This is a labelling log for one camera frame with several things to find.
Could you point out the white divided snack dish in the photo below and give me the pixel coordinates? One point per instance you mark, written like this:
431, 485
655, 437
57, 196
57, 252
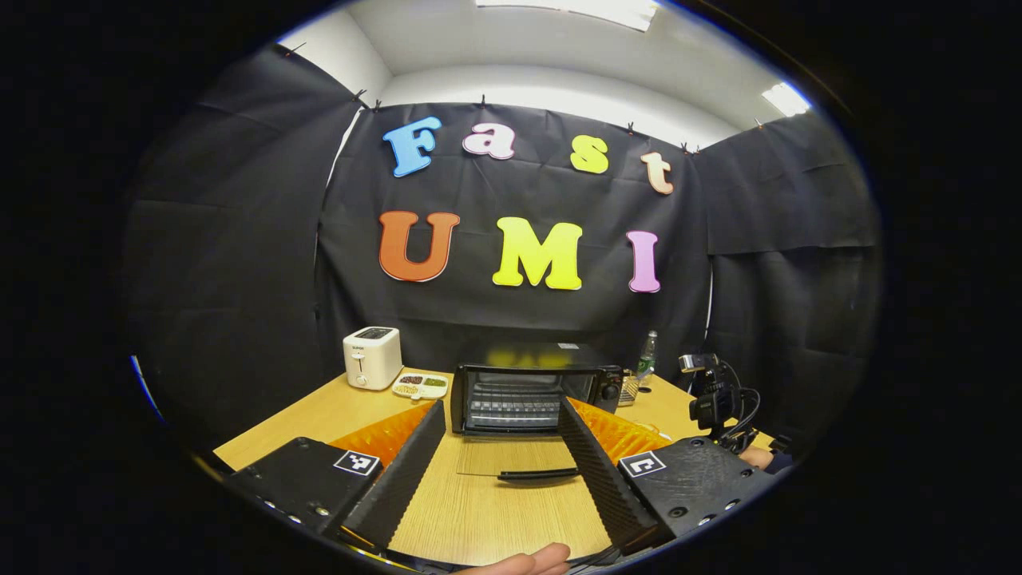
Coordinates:
421, 386

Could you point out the large ceiling light panel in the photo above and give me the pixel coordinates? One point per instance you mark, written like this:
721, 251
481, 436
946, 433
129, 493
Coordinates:
571, 9

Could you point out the black electric oven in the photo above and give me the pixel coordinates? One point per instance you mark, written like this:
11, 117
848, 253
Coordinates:
511, 355

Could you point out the black backdrop cloth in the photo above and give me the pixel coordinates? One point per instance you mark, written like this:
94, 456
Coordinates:
519, 200

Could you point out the clear water bottle green label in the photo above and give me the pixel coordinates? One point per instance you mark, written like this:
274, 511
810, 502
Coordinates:
647, 359

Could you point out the white toaster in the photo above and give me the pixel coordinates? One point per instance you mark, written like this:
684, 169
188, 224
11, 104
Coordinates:
371, 359

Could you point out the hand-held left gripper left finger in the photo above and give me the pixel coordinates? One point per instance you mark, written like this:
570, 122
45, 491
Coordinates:
399, 483

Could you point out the small ceiling light panel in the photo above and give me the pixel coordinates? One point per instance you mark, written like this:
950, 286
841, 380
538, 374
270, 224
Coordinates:
786, 99

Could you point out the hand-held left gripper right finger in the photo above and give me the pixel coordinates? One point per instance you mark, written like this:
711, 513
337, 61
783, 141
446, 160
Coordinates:
603, 483

